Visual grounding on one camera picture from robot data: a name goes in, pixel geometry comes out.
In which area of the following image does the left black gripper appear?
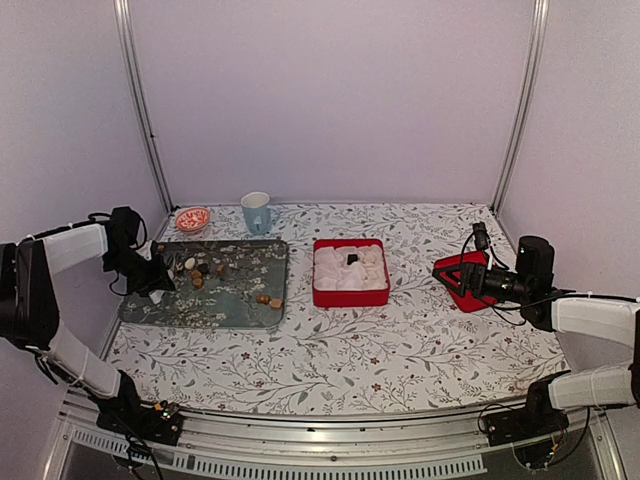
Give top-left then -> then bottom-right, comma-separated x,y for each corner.
103,246 -> 175,296

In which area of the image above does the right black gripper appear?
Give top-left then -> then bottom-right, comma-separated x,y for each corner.
433,262 -> 532,304

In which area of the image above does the red box lid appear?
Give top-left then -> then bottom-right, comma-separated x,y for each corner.
432,251 -> 498,313

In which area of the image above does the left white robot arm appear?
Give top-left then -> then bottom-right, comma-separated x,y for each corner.
1,206 -> 175,434

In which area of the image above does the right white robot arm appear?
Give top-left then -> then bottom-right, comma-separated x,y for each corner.
432,235 -> 639,436

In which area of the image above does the red chocolate box base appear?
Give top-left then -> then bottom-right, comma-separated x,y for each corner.
312,238 -> 390,309

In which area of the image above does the red patterned small bowl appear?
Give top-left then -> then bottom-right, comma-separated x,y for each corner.
174,207 -> 211,233

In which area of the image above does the green floral tray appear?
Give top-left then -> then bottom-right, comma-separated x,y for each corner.
118,240 -> 289,329

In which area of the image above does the floral tablecloth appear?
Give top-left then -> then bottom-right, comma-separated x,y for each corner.
108,204 -> 567,416

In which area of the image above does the light blue mug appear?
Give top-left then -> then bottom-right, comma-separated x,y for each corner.
240,191 -> 281,236

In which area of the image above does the white plastic box insert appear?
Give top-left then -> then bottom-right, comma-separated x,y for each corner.
313,244 -> 388,292

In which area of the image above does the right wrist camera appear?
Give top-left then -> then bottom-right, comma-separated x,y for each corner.
472,222 -> 491,251

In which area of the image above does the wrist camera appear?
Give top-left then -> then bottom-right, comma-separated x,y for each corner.
109,206 -> 148,249
472,222 -> 491,251

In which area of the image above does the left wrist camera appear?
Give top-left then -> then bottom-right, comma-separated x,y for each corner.
109,206 -> 148,249

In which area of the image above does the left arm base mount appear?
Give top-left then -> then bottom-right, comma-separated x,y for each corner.
90,371 -> 184,446

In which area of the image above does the front aluminium rail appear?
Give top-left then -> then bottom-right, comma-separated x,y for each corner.
43,391 -> 630,479

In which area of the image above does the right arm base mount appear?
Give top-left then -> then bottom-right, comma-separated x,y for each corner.
478,370 -> 569,446

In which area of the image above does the right aluminium frame post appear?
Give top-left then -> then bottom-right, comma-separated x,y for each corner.
491,0 -> 550,215

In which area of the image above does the aluminium frame post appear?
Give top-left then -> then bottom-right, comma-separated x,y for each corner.
113,0 -> 175,214
491,0 -> 550,215

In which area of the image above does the left aluminium frame post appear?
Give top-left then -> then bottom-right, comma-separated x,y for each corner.
113,0 -> 175,214

